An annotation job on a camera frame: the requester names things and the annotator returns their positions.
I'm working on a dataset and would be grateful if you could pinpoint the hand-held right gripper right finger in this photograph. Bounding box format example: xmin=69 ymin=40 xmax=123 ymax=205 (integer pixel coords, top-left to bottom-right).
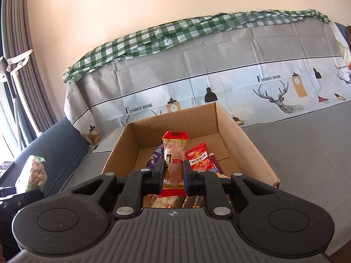
xmin=183 ymin=160 xmax=281 ymax=218

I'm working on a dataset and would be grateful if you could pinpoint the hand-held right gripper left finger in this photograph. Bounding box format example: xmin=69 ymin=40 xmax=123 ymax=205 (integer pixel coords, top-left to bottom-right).
xmin=70 ymin=160 xmax=167 ymax=217

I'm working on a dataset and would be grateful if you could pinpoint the purple snack packet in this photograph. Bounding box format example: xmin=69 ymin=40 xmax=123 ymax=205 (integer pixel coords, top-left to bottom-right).
xmin=146 ymin=144 xmax=165 ymax=171

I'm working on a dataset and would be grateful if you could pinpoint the red-ended clear snack packet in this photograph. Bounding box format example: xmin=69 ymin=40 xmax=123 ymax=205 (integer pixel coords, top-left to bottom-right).
xmin=161 ymin=131 xmax=190 ymax=198

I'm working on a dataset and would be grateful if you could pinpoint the red and white snack packet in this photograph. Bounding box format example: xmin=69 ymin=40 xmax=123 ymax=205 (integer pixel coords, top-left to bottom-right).
xmin=149 ymin=194 xmax=184 ymax=209

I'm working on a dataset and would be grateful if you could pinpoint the red packet with orange figure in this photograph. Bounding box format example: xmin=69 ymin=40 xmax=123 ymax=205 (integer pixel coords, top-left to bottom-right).
xmin=184 ymin=142 xmax=218 ymax=174

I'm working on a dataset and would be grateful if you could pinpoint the dark chocolate bar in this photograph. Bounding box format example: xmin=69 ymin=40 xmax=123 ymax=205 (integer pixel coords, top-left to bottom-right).
xmin=180 ymin=195 xmax=206 ymax=209

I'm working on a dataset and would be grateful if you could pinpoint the peanut bag with green label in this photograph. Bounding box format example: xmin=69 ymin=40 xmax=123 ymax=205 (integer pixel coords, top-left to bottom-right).
xmin=15 ymin=155 xmax=48 ymax=193

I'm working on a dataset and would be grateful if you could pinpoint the cardboard box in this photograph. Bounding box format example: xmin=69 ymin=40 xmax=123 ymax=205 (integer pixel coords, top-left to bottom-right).
xmin=101 ymin=102 xmax=281 ymax=209

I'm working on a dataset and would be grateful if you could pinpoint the grey printed sofa cover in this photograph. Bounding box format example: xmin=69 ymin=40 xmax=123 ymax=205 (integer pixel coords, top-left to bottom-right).
xmin=64 ymin=16 xmax=351 ymax=255

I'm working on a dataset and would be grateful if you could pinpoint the green checkered cloth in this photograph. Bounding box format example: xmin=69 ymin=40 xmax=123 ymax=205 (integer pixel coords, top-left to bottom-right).
xmin=63 ymin=9 xmax=331 ymax=84

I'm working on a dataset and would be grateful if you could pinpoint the grey curtain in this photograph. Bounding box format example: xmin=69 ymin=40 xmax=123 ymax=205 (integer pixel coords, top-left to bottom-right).
xmin=0 ymin=0 xmax=57 ymax=154

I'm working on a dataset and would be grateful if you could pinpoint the cream pillow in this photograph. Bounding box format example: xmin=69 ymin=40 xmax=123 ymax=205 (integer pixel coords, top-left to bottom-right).
xmin=329 ymin=21 xmax=351 ymax=67

